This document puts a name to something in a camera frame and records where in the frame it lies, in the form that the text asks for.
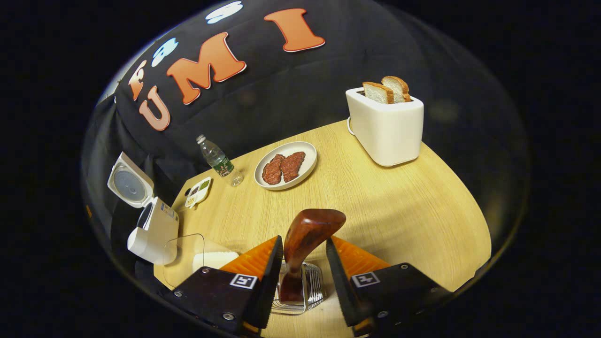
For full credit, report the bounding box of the toast bread slice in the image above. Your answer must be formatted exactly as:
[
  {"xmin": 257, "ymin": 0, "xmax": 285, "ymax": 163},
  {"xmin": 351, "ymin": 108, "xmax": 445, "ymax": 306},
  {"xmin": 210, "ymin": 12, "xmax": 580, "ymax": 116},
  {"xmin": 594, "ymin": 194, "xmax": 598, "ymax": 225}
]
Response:
[
  {"xmin": 381, "ymin": 76, "xmax": 411, "ymax": 103},
  {"xmin": 362, "ymin": 82, "xmax": 395, "ymax": 105}
]

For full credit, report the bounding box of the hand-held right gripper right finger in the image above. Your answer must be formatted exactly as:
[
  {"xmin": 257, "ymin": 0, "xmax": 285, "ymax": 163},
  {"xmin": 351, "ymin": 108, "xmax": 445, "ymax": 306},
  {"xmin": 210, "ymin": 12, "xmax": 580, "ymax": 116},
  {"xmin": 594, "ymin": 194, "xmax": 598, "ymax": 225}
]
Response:
[{"xmin": 325, "ymin": 236, "xmax": 454, "ymax": 336}]

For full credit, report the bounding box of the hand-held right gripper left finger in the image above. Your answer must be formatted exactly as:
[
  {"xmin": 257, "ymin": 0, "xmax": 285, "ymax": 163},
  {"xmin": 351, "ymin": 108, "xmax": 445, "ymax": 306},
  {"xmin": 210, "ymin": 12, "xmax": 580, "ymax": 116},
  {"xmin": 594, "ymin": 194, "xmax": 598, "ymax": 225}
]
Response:
[{"xmin": 164, "ymin": 235, "xmax": 285, "ymax": 336}]

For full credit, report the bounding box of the brown wooden spoon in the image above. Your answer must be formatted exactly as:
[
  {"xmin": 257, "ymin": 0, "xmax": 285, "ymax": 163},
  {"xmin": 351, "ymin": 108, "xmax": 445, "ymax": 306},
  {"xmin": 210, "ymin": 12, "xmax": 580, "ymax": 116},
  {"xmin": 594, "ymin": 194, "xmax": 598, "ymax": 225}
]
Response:
[{"xmin": 279, "ymin": 209, "xmax": 347, "ymax": 303}]

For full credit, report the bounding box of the black backdrop cloth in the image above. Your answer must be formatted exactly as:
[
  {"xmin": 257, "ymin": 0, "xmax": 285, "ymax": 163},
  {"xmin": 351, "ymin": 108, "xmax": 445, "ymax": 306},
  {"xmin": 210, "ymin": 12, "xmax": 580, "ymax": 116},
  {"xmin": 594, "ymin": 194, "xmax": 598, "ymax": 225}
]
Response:
[{"xmin": 82, "ymin": 0, "xmax": 531, "ymax": 263}]

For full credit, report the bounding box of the clear plastic rice box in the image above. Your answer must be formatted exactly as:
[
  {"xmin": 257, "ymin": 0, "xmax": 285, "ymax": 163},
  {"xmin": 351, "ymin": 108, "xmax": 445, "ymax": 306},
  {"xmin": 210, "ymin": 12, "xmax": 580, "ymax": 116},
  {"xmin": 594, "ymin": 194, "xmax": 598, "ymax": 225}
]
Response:
[{"xmin": 163, "ymin": 233, "xmax": 240, "ymax": 288}]

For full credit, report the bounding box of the white round plate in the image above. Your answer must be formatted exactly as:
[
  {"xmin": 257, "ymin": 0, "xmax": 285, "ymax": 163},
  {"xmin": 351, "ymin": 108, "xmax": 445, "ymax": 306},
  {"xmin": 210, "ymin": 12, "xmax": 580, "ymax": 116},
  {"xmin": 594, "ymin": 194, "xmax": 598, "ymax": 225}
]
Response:
[{"xmin": 254, "ymin": 141, "xmax": 318, "ymax": 191}]

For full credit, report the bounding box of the clear plastic water bottle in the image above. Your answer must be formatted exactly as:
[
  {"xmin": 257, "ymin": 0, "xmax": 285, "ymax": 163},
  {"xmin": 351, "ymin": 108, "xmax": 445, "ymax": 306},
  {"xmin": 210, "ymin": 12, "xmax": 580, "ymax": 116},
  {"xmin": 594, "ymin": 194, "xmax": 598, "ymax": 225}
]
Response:
[{"xmin": 196, "ymin": 134, "xmax": 245, "ymax": 187}]

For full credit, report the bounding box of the white toaster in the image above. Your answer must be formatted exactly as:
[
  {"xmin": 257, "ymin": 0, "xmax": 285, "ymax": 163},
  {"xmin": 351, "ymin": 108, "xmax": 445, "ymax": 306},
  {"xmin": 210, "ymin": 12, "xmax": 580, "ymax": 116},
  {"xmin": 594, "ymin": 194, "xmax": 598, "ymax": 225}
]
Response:
[{"xmin": 346, "ymin": 87, "xmax": 424, "ymax": 167}]

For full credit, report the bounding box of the white rice cooker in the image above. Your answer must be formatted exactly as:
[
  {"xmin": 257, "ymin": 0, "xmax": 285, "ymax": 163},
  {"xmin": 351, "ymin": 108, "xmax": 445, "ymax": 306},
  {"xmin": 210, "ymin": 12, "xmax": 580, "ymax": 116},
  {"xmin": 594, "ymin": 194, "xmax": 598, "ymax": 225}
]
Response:
[{"xmin": 107, "ymin": 151, "xmax": 180, "ymax": 266}]

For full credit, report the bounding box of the white divided bean dish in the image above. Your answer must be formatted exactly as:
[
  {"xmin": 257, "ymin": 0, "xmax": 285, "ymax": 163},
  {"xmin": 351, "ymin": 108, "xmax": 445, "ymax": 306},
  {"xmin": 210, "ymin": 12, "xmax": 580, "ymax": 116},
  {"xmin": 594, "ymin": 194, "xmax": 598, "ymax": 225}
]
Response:
[{"xmin": 185, "ymin": 177, "xmax": 213, "ymax": 209}]

